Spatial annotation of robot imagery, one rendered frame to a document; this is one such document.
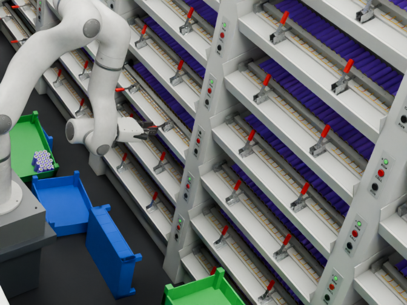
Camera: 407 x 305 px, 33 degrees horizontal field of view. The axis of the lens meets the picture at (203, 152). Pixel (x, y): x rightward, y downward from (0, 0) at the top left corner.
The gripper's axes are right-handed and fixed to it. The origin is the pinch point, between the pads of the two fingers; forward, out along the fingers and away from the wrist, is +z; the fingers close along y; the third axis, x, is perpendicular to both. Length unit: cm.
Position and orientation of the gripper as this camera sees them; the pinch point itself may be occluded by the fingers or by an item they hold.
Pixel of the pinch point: (149, 127)
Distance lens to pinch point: 248.2
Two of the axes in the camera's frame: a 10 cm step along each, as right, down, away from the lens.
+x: 3.1, -8.2, -4.9
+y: 5.2, 5.8, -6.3
